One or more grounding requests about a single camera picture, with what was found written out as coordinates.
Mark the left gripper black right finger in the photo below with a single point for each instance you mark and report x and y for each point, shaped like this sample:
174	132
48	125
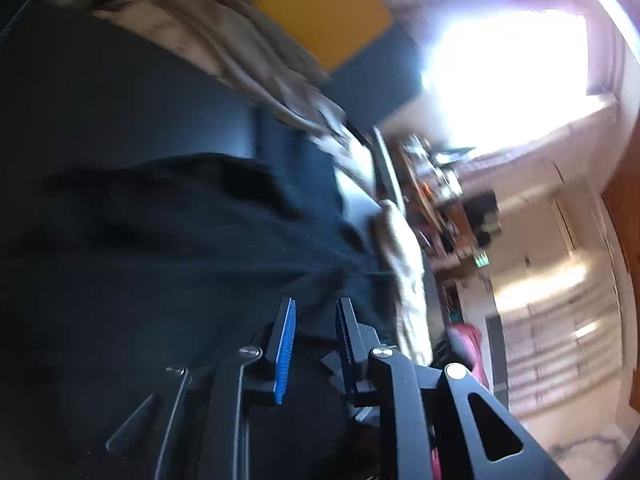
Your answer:
434	423

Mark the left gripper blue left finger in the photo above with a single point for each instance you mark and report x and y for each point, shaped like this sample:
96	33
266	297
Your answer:
143	445

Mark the black knit sweater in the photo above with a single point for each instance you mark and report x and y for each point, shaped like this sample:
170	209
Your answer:
124	273

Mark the patterned window curtain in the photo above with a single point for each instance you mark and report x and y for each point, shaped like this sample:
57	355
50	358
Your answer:
563	346

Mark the beige knit sweater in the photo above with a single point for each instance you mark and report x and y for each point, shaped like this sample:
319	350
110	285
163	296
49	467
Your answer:
402	256

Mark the wooden side table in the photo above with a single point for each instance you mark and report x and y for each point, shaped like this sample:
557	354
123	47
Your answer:
432	201

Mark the grey yellow blue sofa chair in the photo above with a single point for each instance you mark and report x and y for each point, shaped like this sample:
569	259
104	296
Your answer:
371	64

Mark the grey garment on chair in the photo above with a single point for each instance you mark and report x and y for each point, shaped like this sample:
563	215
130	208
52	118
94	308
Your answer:
235	43

